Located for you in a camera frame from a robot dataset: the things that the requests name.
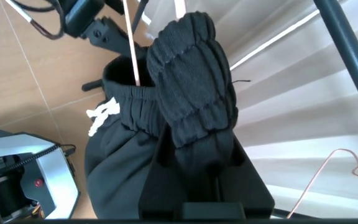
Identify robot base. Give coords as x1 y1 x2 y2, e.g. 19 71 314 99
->
0 126 81 223

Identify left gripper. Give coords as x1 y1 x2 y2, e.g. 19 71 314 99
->
81 17 149 59

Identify black shorts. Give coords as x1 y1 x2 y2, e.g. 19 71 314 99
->
84 11 239 218

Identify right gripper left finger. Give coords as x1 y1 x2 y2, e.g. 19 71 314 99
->
138 124 214 218

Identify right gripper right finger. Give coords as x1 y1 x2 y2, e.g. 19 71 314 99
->
218 136 275 218

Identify black cable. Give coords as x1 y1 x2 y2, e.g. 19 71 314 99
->
11 0 67 40

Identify beige curtain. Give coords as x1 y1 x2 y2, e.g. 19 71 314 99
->
141 0 358 218

